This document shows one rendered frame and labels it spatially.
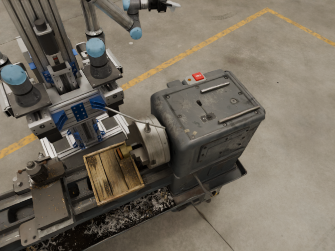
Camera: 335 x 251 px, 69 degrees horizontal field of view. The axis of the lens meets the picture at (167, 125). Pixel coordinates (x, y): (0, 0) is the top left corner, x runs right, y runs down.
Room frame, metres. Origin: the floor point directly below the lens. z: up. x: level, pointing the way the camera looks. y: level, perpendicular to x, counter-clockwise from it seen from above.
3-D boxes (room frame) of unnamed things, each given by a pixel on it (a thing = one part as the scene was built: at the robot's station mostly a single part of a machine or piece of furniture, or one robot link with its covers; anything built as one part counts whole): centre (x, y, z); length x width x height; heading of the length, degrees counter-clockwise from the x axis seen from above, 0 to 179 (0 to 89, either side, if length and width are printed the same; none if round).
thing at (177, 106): (0.97, -0.24, 1.06); 0.59 x 0.48 x 0.39; 118
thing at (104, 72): (1.28, 0.49, 1.21); 0.15 x 0.15 x 0.10
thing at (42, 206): (0.48, 0.69, 0.95); 0.43 x 0.17 x 0.05; 28
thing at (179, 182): (0.97, -0.23, 0.43); 0.60 x 0.48 x 0.86; 118
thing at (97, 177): (0.65, 0.34, 0.89); 0.36 x 0.30 x 0.04; 28
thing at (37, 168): (0.54, 0.72, 1.13); 0.08 x 0.08 x 0.03
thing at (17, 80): (1.00, 0.90, 1.33); 0.13 x 0.12 x 0.14; 56
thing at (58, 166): (0.55, 0.69, 0.99); 0.20 x 0.10 x 0.05; 118
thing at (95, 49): (1.28, 0.49, 1.33); 0.13 x 0.12 x 0.14; 14
